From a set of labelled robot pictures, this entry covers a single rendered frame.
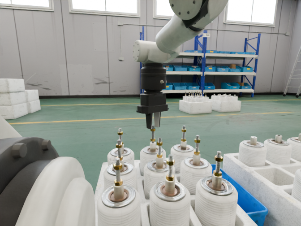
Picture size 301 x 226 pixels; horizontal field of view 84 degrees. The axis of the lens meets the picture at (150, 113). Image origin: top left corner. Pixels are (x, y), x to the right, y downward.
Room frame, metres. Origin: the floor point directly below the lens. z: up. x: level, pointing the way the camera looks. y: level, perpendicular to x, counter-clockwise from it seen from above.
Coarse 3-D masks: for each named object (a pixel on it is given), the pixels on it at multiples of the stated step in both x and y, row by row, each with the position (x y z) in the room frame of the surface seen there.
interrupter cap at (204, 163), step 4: (184, 160) 0.50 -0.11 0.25; (188, 160) 0.50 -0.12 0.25; (192, 160) 0.50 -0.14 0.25; (200, 160) 0.50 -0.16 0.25; (204, 160) 0.50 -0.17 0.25; (188, 164) 0.47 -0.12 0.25; (192, 164) 0.48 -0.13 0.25; (200, 164) 0.48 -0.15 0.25; (204, 164) 0.47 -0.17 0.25; (208, 164) 0.47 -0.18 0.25; (196, 168) 0.45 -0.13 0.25; (200, 168) 0.45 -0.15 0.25; (204, 168) 0.45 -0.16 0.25
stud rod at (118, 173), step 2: (116, 158) 0.33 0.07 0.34; (118, 158) 0.33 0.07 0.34; (116, 160) 0.33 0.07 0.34; (118, 160) 0.33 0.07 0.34; (116, 162) 0.33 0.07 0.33; (118, 162) 0.33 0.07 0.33; (116, 164) 0.33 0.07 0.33; (118, 164) 0.33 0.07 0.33; (116, 170) 0.33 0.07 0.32; (118, 170) 0.33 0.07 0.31; (116, 172) 0.33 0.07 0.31; (118, 172) 0.33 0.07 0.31; (116, 174) 0.33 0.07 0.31; (118, 174) 0.33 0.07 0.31; (116, 176) 0.33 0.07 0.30; (118, 176) 0.33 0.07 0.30; (116, 178) 0.33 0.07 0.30; (118, 178) 0.33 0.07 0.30; (116, 180) 0.33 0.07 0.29; (118, 180) 0.33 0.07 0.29
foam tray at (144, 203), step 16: (176, 176) 0.53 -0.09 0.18; (96, 192) 0.44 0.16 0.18; (96, 208) 0.38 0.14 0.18; (144, 208) 0.38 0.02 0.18; (192, 208) 0.38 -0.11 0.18; (240, 208) 0.38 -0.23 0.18; (96, 224) 0.33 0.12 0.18; (144, 224) 0.33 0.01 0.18; (192, 224) 0.34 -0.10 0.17; (240, 224) 0.34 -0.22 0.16; (256, 224) 0.33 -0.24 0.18
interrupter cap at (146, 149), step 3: (147, 147) 0.61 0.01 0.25; (156, 147) 0.60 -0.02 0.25; (144, 150) 0.58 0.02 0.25; (147, 150) 0.58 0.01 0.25; (156, 150) 0.58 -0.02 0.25; (162, 150) 0.57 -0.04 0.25; (147, 153) 0.55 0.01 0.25; (150, 153) 0.55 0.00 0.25; (153, 153) 0.55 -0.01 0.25; (156, 153) 0.55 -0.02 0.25
